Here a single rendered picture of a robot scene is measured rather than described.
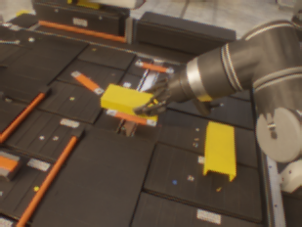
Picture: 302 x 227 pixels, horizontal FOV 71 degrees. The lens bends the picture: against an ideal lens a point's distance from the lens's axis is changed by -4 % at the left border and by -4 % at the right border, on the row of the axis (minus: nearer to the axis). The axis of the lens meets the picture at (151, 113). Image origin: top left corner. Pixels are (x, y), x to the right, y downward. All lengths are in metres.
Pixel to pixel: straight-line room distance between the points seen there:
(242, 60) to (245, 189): 0.31
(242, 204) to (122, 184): 0.28
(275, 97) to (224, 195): 0.26
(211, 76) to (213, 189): 0.26
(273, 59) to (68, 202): 0.49
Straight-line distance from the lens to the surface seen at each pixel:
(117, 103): 0.60
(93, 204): 0.51
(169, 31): 0.98
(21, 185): 0.58
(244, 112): 0.80
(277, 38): 0.47
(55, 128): 0.65
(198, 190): 0.56
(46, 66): 0.88
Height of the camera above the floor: 1.48
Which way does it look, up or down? 44 degrees down
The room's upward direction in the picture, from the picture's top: 9 degrees clockwise
